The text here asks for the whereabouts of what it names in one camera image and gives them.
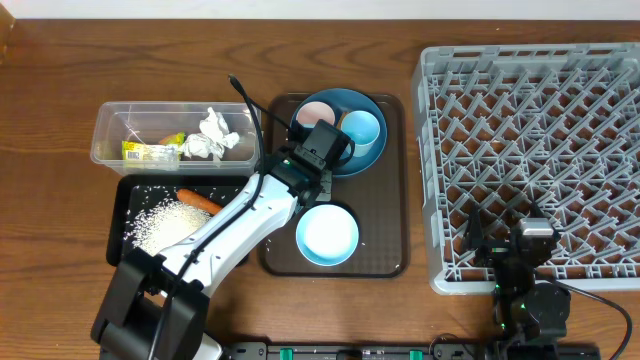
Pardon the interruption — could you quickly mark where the pink plastic cup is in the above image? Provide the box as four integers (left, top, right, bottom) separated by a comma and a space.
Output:
295, 101, 336, 128

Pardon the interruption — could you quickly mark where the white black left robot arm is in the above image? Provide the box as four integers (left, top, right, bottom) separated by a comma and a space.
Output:
90, 145, 335, 359

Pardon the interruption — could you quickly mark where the spilled white rice pile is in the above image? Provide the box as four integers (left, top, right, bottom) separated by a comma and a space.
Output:
124, 201, 211, 256

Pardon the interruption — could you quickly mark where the white paper napkin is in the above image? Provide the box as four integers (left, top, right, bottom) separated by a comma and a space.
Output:
179, 134, 225, 161

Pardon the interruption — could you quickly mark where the grey plastic dishwasher rack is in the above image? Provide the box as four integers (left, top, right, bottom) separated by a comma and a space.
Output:
411, 43, 639, 295

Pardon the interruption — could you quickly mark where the dark blue plate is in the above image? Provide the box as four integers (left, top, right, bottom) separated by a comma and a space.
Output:
292, 88, 387, 177

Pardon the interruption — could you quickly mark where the clear plastic waste bin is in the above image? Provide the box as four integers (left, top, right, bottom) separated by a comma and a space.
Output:
90, 102, 259, 176

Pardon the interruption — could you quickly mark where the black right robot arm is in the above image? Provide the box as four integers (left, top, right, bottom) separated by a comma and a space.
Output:
463, 204, 571, 359

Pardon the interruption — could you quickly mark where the light blue plastic cup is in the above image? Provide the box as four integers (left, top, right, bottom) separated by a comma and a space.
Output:
340, 110, 381, 157

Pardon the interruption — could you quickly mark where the dark brown serving tray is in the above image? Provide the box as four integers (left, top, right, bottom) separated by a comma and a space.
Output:
258, 94, 410, 278

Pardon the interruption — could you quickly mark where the yellow green snack wrapper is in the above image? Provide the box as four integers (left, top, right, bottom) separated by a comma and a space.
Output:
121, 132, 185, 162

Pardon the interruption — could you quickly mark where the black rectangular tray bin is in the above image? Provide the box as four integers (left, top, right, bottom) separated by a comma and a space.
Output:
106, 174, 248, 266

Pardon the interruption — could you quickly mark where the orange carrot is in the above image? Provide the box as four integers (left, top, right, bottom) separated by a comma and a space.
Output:
176, 189, 222, 215

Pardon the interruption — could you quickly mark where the light blue bowl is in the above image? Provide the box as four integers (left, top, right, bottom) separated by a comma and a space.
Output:
295, 204, 359, 267

